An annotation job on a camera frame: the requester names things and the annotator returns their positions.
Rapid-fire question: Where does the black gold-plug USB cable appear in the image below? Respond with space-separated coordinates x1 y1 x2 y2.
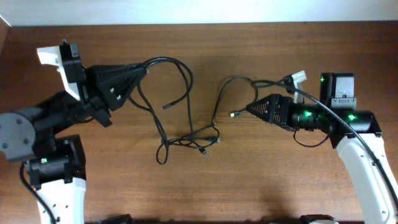
127 56 194 166

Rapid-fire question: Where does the black silver-plug USB cable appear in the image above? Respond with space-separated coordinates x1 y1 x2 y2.
160 75 259 156

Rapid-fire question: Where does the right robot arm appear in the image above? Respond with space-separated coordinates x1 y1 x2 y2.
246 72 397 223

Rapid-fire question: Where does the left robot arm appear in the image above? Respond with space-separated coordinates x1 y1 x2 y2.
1 43 147 223

